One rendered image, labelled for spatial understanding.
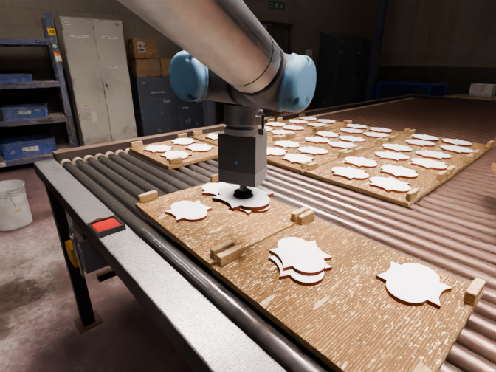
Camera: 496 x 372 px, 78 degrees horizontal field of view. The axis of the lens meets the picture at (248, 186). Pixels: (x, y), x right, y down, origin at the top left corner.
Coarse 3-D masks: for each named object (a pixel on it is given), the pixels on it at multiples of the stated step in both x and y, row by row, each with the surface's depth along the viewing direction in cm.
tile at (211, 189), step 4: (208, 184) 108; (212, 184) 108; (216, 184) 108; (220, 184) 108; (224, 184) 108; (228, 184) 108; (204, 188) 104; (208, 188) 104; (212, 188) 104; (216, 188) 104; (204, 192) 101; (208, 192) 101; (212, 192) 101; (216, 192) 101
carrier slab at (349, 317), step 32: (320, 224) 83; (256, 256) 69; (352, 256) 69; (384, 256) 69; (256, 288) 60; (288, 288) 60; (320, 288) 60; (352, 288) 60; (384, 288) 60; (288, 320) 52; (320, 320) 52; (352, 320) 52; (384, 320) 52; (416, 320) 52; (448, 320) 52; (320, 352) 46; (352, 352) 46; (384, 352) 46; (416, 352) 46; (448, 352) 47
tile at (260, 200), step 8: (224, 192) 69; (232, 192) 69; (256, 192) 69; (264, 192) 69; (216, 200) 66; (224, 200) 65; (232, 200) 65; (240, 200) 65; (248, 200) 65; (256, 200) 65; (264, 200) 65; (232, 208) 62; (240, 208) 63; (248, 208) 62; (256, 208) 62; (264, 208) 63
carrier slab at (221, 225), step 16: (176, 192) 103; (192, 192) 103; (144, 208) 92; (160, 208) 92; (224, 208) 92; (272, 208) 92; (288, 208) 92; (160, 224) 83; (176, 224) 83; (192, 224) 83; (208, 224) 83; (224, 224) 83; (240, 224) 83; (256, 224) 83; (272, 224) 83; (288, 224) 83; (176, 240) 77; (192, 240) 76; (208, 240) 76; (224, 240) 76; (240, 240) 76; (256, 240) 76; (208, 256) 69
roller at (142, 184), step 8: (104, 160) 143; (112, 168) 135; (120, 168) 132; (128, 176) 124; (136, 176) 122; (136, 184) 118; (144, 184) 115; (160, 192) 108; (440, 368) 46; (448, 368) 46; (456, 368) 46
